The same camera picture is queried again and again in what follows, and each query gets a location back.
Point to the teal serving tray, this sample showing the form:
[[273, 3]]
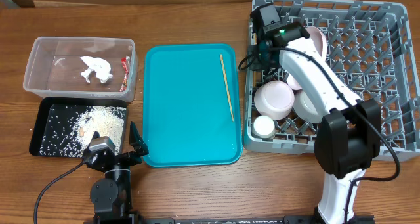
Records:
[[186, 116]]

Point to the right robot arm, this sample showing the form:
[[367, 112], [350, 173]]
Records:
[[348, 137]]

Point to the white rice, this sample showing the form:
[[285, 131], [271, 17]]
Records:
[[70, 128]]

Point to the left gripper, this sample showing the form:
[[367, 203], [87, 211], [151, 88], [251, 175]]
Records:
[[136, 139]]

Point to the grey dishwasher rack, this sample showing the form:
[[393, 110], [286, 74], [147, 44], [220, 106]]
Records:
[[370, 49]]

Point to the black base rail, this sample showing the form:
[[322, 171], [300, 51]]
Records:
[[288, 219]]

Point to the red snack wrapper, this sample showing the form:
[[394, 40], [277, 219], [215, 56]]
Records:
[[125, 64]]

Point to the white round plate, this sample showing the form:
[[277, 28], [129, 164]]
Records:
[[320, 44]]

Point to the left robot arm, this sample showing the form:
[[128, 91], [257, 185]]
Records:
[[111, 195]]

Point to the grey bowl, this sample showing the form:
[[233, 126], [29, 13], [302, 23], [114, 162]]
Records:
[[304, 108]]

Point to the white napkin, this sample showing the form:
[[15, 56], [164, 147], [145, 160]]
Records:
[[101, 67]]

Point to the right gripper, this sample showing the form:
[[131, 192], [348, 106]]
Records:
[[257, 57]]

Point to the black tray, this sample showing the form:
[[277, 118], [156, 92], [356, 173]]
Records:
[[45, 106]]

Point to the white pink bowl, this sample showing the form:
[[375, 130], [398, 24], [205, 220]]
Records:
[[274, 99]]

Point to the wooden chopstick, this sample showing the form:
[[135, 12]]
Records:
[[227, 87], [254, 39]]

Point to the white paper cup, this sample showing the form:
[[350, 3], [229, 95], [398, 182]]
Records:
[[263, 127]]

